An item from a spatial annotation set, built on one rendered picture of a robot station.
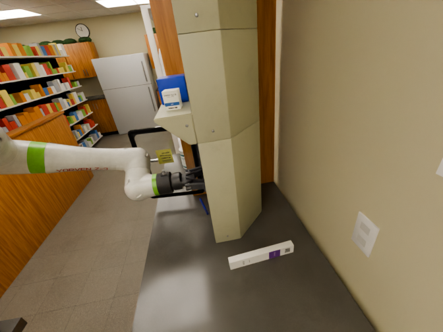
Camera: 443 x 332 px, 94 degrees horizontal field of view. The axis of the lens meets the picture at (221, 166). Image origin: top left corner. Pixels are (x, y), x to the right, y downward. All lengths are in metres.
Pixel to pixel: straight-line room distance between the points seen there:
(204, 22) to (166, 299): 0.86
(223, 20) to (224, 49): 0.06
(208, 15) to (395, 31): 0.40
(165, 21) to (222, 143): 0.55
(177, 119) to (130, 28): 5.74
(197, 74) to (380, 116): 0.46
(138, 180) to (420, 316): 0.90
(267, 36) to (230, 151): 0.56
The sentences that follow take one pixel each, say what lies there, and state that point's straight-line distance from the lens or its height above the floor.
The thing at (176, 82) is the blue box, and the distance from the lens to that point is 0.81.
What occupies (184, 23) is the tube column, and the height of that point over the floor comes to 1.73.
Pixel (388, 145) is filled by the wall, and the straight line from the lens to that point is 0.60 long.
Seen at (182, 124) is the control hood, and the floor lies 1.48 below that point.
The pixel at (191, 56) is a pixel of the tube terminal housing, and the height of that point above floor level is 1.66.
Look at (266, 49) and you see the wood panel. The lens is 1.05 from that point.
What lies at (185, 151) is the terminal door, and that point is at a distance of 1.03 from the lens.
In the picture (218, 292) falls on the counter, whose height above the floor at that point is 0.94.
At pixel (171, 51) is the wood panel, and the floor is 1.68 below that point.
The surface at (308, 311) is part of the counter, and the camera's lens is 0.82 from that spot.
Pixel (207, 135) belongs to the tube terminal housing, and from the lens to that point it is 0.66.
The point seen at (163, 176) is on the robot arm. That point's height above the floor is 1.24.
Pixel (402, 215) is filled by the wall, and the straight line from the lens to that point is 0.63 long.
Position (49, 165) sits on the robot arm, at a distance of 0.95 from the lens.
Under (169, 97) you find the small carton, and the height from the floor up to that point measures 1.55.
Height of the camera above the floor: 1.67
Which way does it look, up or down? 29 degrees down
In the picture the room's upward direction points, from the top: 7 degrees counter-clockwise
